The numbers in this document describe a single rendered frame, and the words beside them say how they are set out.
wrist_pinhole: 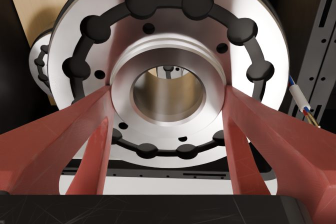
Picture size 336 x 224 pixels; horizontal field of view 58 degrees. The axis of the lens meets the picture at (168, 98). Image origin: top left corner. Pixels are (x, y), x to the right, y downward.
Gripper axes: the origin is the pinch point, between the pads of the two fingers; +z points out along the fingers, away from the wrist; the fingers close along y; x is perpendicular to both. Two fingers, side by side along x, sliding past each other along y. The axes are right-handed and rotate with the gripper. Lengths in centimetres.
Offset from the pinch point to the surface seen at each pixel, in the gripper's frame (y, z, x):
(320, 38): -10.8, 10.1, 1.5
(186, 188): -4, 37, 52
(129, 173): 4.2, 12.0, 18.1
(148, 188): 5, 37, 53
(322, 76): -11.9, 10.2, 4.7
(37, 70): 14.2, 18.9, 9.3
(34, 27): 14.7, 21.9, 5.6
